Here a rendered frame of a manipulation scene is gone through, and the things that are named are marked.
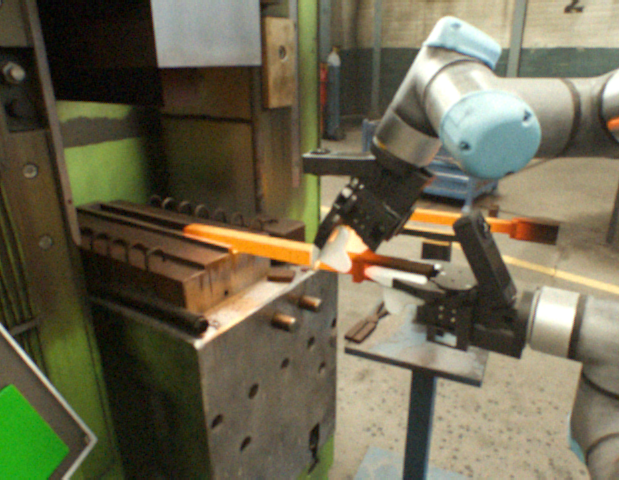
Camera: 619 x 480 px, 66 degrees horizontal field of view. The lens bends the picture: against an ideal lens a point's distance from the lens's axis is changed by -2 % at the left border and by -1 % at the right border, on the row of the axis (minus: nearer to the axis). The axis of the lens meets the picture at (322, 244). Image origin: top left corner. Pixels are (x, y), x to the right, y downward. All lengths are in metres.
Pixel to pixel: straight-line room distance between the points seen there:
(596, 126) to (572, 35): 7.89
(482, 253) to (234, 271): 0.41
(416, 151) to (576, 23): 7.86
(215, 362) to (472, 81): 0.50
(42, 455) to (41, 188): 0.39
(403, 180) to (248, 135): 0.51
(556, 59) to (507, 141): 7.99
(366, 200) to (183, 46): 0.31
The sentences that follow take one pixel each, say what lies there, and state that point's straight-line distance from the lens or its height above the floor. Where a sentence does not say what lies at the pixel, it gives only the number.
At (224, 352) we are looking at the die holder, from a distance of 0.74.
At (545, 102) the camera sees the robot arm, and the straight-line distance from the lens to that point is 0.48.
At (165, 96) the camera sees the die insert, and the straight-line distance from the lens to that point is 0.79.
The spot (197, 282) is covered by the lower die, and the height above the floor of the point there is 0.97.
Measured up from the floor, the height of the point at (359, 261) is 1.03.
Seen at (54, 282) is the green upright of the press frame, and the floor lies 0.98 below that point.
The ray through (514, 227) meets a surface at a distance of 1.08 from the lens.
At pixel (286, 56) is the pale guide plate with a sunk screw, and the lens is 1.05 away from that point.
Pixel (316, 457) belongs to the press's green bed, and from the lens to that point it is 1.16.
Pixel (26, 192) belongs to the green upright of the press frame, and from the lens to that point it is 0.73.
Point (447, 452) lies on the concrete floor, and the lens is 1.86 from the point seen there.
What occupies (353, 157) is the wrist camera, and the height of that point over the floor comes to 1.16.
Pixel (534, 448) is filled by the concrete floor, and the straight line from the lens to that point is 1.97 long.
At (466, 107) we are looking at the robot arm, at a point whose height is 1.24.
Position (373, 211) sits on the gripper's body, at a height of 1.10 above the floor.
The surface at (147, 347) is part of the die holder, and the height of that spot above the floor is 0.87.
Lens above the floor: 1.28
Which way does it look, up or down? 21 degrees down
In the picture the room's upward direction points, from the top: straight up
